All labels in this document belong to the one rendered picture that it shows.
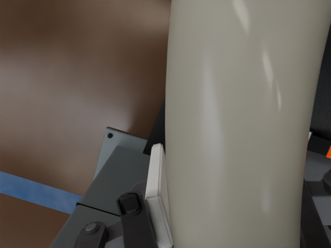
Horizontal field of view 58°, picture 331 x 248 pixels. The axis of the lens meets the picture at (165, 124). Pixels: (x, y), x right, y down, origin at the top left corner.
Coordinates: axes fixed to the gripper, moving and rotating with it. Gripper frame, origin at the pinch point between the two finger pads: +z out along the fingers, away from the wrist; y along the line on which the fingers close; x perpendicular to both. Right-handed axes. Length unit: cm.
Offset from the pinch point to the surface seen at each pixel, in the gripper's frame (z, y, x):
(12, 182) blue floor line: 88, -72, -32
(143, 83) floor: 85, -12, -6
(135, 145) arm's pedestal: 83, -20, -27
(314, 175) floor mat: 78, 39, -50
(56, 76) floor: 87, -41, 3
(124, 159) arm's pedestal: 74, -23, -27
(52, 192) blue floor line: 87, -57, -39
